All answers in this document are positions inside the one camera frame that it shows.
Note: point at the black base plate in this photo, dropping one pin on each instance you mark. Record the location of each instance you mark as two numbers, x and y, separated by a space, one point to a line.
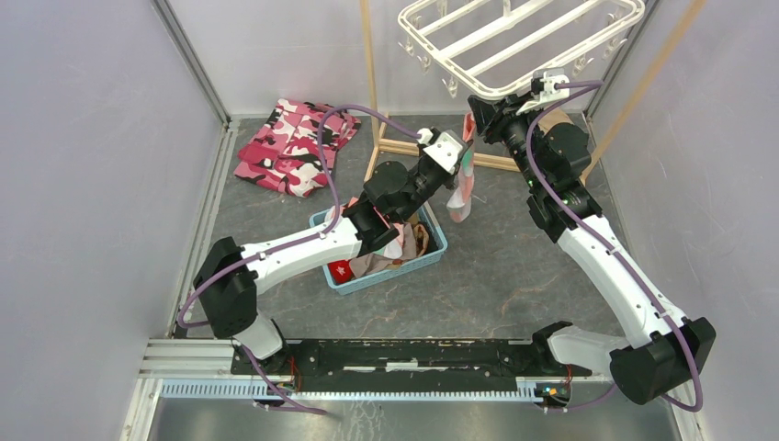
421 365

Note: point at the wooden hanger stand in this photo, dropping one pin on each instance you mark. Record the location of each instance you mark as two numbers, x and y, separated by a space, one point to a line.
422 18

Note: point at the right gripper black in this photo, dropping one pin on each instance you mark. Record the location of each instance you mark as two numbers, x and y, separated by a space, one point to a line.
495 118

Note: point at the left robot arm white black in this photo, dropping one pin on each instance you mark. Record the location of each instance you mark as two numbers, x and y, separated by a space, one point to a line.
232 276

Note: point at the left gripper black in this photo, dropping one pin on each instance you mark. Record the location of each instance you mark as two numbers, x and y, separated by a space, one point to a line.
450 178

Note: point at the beige cloth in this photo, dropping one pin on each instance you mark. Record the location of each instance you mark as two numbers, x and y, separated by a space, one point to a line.
553 118

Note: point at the white clip hanger frame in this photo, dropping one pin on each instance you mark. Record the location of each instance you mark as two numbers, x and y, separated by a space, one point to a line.
493 48

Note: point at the brown beige socks pile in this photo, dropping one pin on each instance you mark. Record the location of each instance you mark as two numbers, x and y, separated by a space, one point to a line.
412 242

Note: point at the blue plastic basket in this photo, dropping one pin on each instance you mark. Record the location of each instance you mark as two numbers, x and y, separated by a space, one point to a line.
437 246

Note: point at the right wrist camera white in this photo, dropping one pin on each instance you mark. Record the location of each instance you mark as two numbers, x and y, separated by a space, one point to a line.
547 87

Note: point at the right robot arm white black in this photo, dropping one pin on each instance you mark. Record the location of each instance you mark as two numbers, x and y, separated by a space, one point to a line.
661 348

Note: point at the pink camouflage cloth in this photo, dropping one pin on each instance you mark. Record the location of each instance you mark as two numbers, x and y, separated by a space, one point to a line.
294 147

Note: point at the pink sock green patches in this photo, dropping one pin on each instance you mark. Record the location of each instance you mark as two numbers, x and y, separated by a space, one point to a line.
459 204

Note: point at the red sock white stars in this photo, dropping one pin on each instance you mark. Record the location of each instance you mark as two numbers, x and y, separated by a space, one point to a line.
340 271

